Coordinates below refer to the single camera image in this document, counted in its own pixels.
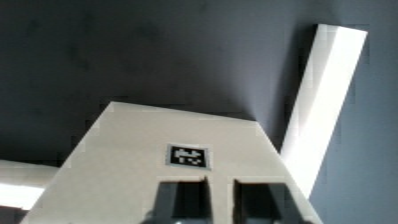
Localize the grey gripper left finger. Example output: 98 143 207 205
144 178 214 224

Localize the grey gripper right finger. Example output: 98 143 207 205
233 181 310 224

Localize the white cabinet body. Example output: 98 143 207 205
22 102 324 224

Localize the white workspace border frame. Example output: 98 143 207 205
0 24 368 210

